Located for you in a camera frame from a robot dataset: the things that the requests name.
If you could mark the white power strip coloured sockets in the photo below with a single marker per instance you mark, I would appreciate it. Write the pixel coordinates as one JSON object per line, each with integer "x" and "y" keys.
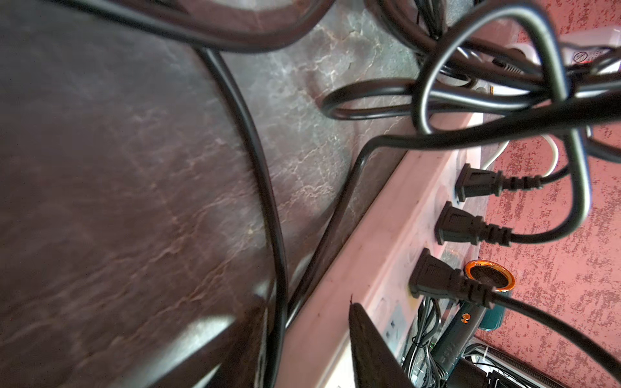
{"x": 374, "y": 267}

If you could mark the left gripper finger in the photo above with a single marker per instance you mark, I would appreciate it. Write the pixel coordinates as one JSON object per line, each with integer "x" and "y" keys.
{"x": 374, "y": 364}

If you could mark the white round hair dryer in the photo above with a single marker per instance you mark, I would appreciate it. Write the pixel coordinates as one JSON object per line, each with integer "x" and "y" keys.
{"x": 577, "y": 48}

